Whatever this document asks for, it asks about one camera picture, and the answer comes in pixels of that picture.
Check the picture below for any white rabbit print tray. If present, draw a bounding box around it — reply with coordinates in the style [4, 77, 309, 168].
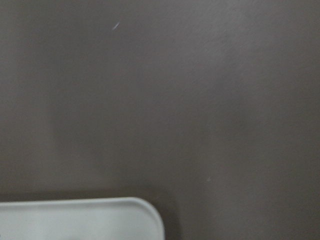
[0, 197, 166, 240]

